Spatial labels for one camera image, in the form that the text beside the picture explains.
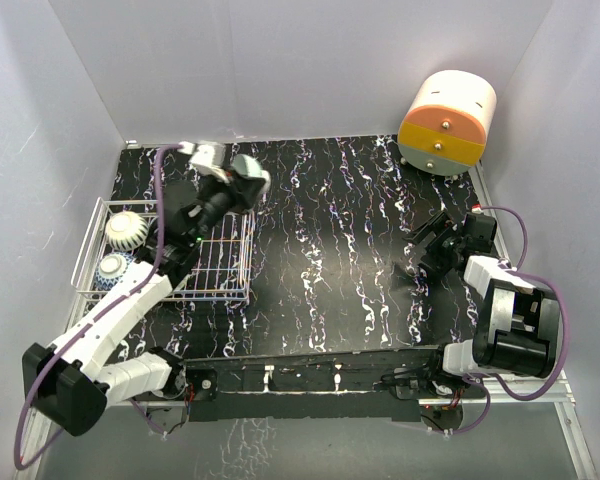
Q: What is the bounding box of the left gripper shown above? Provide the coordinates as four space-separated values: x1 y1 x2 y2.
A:
189 166 267 247

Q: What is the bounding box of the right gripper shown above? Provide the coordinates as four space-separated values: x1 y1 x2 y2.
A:
404 211 466 274

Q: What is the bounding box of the mint green bowl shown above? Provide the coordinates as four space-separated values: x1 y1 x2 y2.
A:
231 154 271 196

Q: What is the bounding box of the white orange-rimmed bowl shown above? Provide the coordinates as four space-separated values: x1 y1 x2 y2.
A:
105 211 149 252

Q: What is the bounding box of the red patterned bowl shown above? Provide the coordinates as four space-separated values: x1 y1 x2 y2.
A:
94 252 135 291

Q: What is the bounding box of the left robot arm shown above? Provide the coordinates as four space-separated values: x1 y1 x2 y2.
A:
22 155 271 437

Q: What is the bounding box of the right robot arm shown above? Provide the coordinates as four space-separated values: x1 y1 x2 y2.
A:
406 210 561 397

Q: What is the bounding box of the round pastel drawer cabinet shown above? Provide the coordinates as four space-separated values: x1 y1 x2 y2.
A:
397 70 497 177

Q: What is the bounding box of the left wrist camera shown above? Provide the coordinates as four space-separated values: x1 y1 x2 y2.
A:
176 141 228 183

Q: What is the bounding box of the white wire dish rack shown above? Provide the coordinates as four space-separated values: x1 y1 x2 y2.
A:
71 198 256 303

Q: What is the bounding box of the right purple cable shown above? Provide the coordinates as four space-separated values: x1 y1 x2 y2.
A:
444 204 572 435

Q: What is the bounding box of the aluminium frame rail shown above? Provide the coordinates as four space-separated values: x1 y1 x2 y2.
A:
12 304 131 480

